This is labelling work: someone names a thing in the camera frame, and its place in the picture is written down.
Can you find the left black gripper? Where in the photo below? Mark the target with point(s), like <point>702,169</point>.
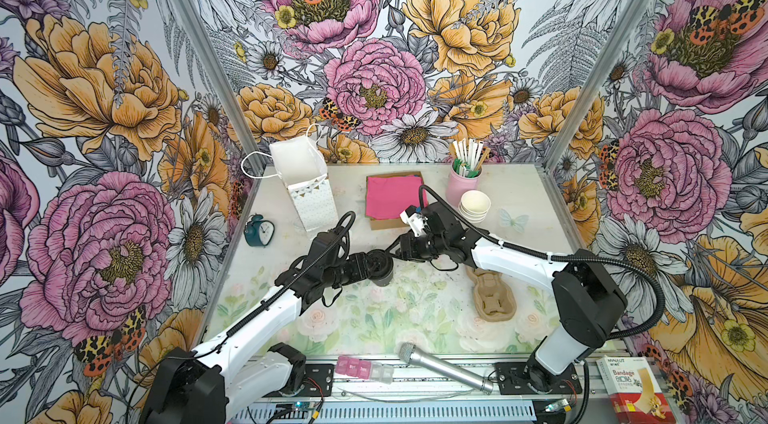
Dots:
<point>358,268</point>

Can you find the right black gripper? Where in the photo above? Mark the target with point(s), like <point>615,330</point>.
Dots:
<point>409,253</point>

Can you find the black plastic cup lid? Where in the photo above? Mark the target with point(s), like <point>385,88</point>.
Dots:
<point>379,264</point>

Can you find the paper coffee cup black sleeve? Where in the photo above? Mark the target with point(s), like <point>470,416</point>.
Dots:
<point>382,280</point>

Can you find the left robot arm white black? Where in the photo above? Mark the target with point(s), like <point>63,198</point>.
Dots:
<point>214,381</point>

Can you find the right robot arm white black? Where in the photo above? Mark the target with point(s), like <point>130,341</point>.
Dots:
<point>589,301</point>

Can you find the brown cardboard napkin tray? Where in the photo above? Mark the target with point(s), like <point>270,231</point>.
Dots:
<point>381,223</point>

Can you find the pink napkin stack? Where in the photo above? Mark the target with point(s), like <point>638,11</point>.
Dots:
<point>393,197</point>

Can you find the stack of white paper cups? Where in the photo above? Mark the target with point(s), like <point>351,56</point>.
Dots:
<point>474,205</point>

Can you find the pink straw holder cup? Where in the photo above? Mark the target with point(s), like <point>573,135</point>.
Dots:
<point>458,185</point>

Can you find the silver microphone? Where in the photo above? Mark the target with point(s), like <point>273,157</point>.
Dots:
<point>411,354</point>

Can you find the brown pulp cup carrier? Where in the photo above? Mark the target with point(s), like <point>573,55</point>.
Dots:
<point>493,298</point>

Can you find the teal alarm clock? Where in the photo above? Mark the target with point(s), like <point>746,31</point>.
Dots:
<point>259,231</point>

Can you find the pink plastic clip box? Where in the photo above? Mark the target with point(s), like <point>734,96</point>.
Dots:
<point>364,369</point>

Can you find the white paper gift bag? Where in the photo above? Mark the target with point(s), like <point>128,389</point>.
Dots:
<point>302,168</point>

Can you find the bandage box red white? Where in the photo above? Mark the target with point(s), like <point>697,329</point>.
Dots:
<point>634,392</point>

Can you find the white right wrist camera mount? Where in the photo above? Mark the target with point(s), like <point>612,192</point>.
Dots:
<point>415,220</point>

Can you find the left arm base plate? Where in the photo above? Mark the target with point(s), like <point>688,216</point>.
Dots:
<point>309,380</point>

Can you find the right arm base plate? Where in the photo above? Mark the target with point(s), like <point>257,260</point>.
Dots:
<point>522,378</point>

